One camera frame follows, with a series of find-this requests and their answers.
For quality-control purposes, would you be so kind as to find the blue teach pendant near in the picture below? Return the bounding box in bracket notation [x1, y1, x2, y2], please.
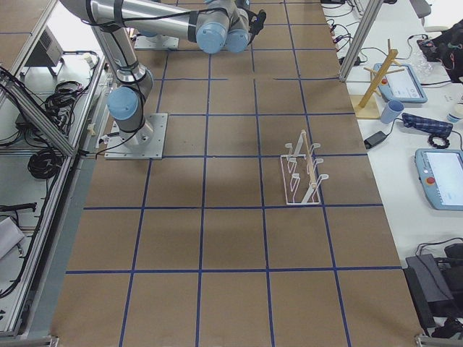
[415, 148, 463, 211]

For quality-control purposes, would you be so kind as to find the blue teach pendant far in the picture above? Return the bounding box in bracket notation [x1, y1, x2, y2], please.
[378, 64, 428, 103]

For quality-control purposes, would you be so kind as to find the blue checkered cloth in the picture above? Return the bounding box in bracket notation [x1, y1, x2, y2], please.
[402, 113, 453, 138]

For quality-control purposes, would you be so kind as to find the wooden mug tree stand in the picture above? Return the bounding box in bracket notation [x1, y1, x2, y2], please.
[351, 40, 404, 119]

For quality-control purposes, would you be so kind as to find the grey control box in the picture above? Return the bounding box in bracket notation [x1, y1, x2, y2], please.
[25, 26, 64, 77]

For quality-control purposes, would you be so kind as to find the white paper cup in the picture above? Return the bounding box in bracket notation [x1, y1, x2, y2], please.
[447, 103, 463, 123]

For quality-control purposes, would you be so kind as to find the black beaded bracelet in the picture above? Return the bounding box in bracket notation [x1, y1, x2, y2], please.
[428, 133, 451, 149]

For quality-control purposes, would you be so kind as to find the black power adapter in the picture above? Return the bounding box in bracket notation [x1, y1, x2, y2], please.
[364, 131, 388, 150]

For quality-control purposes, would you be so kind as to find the aluminium frame post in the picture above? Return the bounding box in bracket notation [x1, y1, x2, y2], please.
[339, 0, 383, 82]

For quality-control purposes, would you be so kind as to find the blue cup on desk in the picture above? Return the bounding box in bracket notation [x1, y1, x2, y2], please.
[380, 100, 404, 124]

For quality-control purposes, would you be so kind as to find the black coiled cable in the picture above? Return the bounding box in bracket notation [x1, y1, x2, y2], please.
[27, 147, 62, 181]

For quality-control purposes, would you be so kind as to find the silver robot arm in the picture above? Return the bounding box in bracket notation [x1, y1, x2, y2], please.
[62, 1, 263, 149]

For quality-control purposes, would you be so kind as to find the white wire cup rack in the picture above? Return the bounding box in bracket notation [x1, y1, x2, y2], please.
[280, 129, 329, 206]

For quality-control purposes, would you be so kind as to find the silver base plate arm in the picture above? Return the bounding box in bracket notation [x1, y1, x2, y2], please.
[103, 113, 168, 160]

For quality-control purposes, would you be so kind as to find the blue teach pendant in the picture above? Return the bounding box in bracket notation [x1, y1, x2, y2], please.
[378, 64, 428, 103]
[415, 148, 463, 211]

